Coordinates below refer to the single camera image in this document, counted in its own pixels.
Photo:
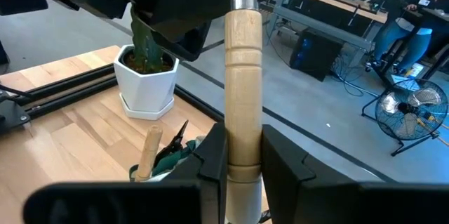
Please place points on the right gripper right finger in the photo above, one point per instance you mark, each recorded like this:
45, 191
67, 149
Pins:
333, 203

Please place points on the black aluminium table frame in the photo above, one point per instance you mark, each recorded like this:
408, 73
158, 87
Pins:
70, 88

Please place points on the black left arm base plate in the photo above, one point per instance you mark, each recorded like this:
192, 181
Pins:
12, 115

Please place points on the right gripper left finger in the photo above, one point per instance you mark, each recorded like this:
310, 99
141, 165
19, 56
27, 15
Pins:
140, 203

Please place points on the black computer tower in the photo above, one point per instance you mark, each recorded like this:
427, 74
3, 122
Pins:
314, 55

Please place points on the white hexagonal plant pot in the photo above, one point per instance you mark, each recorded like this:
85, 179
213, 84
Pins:
145, 90

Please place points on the black floor fan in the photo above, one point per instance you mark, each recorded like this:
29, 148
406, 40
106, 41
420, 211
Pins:
410, 108

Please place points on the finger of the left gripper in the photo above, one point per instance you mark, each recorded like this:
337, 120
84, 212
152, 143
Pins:
186, 39

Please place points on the person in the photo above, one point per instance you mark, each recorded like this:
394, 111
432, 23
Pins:
414, 38

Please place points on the wooden desk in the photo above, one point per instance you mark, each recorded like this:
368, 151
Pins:
333, 6

